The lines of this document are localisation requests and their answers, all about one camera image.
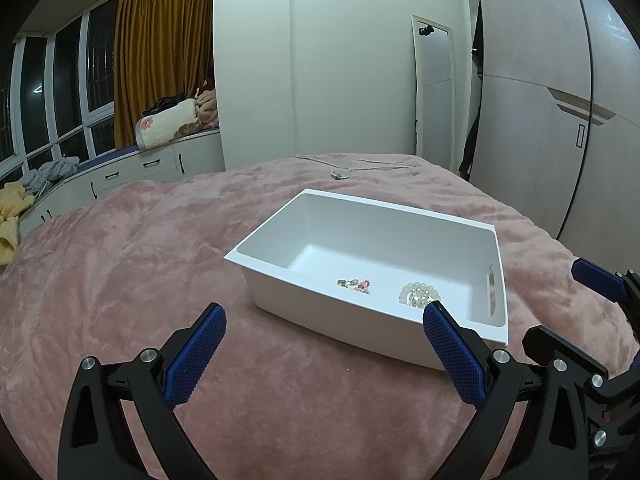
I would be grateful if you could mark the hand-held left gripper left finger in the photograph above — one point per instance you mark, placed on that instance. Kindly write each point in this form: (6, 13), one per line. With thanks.
(197, 355)

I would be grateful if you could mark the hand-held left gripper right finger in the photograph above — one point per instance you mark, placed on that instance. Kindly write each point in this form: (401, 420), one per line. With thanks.
(455, 355)

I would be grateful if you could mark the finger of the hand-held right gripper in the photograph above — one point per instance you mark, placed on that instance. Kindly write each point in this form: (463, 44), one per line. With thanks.
(597, 277)
(565, 347)

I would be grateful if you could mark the gold heart earring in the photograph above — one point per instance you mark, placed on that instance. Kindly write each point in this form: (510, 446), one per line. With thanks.
(361, 286)

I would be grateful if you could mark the white plastic tray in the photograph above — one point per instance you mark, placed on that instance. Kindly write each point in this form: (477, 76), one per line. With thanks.
(380, 220)

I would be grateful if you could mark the pink fleece blanket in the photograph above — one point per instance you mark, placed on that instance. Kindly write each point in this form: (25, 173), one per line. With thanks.
(125, 270)

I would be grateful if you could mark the grey wardrobe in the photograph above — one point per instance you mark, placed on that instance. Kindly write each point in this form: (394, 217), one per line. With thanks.
(540, 135)

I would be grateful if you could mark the dark hanging clothes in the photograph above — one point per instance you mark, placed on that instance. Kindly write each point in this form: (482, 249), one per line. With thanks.
(471, 145)

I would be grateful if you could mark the white drawer cabinet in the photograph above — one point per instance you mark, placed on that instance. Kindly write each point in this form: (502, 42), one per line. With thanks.
(150, 165)

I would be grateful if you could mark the white clothes hanger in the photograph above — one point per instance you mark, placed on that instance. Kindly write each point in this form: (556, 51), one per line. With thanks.
(338, 176)

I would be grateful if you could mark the purple bench cushion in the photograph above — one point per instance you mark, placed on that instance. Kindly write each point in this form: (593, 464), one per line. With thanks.
(112, 157)

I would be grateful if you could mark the yellow fleece blanket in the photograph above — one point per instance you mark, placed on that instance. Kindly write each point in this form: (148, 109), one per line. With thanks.
(12, 215)

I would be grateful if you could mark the rolled cream floral blanket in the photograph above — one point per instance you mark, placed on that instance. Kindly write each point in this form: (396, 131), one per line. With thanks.
(165, 125)

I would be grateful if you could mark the white framed standing mirror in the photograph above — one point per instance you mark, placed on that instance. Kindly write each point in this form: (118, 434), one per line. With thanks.
(435, 110)

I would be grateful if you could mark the grey clothes pile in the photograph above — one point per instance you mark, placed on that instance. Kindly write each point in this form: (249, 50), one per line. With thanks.
(50, 172)

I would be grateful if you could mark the pink clothes pile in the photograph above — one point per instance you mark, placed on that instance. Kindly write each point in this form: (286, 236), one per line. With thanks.
(209, 105)

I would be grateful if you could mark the dark clothes pile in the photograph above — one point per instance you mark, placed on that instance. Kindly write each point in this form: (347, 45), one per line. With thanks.
(162, 104)

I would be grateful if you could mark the window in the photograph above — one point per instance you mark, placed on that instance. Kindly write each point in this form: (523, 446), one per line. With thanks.
(65, 95)

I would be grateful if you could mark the mustard yellow curtain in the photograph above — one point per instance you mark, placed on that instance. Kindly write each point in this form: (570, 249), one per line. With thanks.
(160, 45)

